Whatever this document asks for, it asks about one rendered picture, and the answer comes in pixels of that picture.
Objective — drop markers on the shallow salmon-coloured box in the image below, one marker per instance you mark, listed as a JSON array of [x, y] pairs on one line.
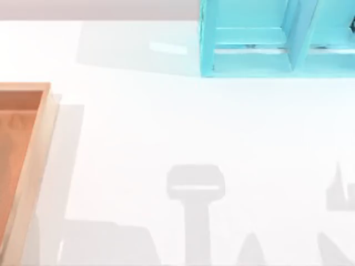
[[19, 133]]

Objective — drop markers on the light blue rack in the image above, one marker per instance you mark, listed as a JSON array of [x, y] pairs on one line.
[[249, 36]]

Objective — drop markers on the small black object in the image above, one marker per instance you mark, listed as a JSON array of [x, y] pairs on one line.
[[353, 26]]

